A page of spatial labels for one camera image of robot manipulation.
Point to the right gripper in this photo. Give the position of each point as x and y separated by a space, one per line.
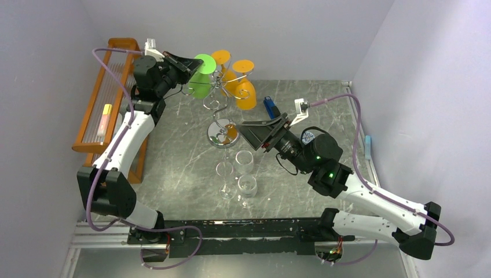
274 134

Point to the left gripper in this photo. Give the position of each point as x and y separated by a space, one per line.
186 67

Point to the green plastic wine glass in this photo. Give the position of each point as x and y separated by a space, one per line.
200 83

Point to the orange plastic wine glass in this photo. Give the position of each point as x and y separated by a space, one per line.
245 93
228 77

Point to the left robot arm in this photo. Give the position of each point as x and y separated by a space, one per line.
104 186

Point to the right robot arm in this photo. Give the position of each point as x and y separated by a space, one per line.
398 221

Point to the clear wine glass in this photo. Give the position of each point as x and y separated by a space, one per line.
226 180
244 162
247 185

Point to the chrome wine glass rack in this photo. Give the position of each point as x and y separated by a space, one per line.
221 133

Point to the orange wooden rack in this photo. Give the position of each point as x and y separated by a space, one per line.
106 91

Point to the blue black utility tool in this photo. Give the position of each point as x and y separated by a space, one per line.
271 107

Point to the yellow pink tube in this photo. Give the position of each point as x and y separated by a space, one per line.
104 121

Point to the light blue edge clip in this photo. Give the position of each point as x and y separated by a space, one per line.
367 146

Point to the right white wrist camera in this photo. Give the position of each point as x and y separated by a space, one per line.
301 108

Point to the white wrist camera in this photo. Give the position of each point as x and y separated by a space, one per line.
151 50
301 108

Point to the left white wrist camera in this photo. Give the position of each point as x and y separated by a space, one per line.
151 50

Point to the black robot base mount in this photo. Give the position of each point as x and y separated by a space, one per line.
230 237

